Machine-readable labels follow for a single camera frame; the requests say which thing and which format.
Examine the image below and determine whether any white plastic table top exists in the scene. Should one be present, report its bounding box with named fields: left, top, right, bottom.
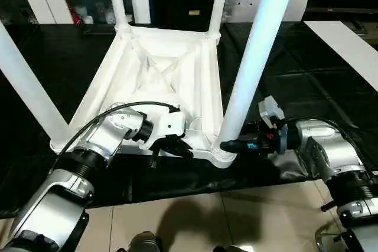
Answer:
left=50, top=23, right=237, bottom=169

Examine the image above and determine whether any black work mat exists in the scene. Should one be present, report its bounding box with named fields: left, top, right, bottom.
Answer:
left=0, top=21, right=378, bottom=217

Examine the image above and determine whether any white sheet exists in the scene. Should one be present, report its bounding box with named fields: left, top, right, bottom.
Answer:
left=304, top=21, right=378, bottom=93

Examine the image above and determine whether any brown low bench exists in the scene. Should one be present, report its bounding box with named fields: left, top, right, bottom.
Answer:
left=304, top=7, right=378, bottom=24

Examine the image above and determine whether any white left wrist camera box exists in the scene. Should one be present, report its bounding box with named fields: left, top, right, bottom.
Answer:
left=146, top=110, right=187, bottom=151

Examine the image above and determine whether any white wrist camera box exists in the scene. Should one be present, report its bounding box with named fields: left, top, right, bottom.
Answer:
left=258, top=96, right=287, bottom=132
left=146, top=110, right=187, bottom=151

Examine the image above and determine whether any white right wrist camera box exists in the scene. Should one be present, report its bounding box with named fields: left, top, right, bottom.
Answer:
left=258, top=96, right=287, bottom=132

